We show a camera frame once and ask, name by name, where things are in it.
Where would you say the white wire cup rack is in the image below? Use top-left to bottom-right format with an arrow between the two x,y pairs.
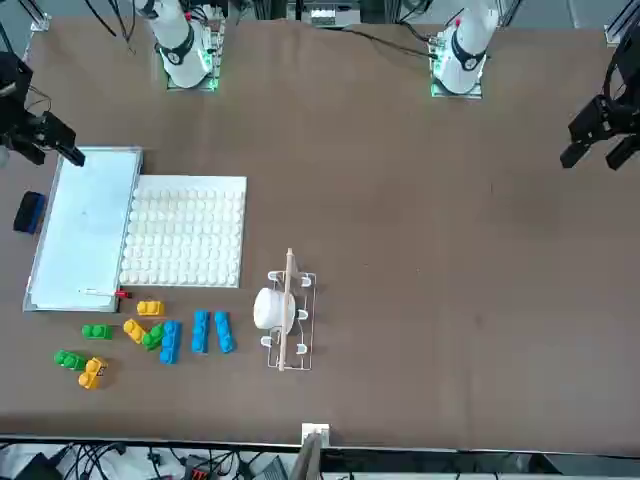
266,269 -> 318,372

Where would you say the blue three-stud block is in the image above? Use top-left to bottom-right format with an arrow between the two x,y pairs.
191,309 -> 211,354
214,310 -> 237,354
158,319 -> 183,365

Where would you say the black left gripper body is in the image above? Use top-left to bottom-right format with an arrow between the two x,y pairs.
607,34 -> 640,132

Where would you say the white whiteboard with grey frame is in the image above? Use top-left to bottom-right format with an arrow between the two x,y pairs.
22,145 -> 145,314

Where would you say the yellow block with printed tag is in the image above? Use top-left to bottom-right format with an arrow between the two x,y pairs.
77,356 -> 109,391

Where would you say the aluminium frame profile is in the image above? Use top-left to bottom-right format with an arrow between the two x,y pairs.
603,9 -> 640,47
29,0 -> 52,32

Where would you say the wooden rod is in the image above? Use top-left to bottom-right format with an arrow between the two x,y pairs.
277,248 -> 297,374

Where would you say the white cup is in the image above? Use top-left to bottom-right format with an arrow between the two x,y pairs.
252,286 -> 296,332

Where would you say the black and blue eraser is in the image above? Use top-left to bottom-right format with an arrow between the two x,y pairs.
12,190 -> 47,235

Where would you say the aluminium camera post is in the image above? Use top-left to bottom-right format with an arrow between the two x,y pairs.
289,422 -> 332,480

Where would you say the white studded baseplate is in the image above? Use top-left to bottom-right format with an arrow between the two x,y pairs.
118,174 -> 248,290

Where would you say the black base cable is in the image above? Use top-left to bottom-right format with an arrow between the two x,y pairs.
342,27 -> 441,64

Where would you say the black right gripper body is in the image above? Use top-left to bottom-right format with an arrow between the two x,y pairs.
0,52 -> 36,136

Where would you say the white power strip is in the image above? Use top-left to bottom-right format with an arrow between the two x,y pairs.
308,7 -> 343,26

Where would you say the white pen with red cap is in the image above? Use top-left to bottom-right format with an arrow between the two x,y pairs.
77,287 -> 132,300

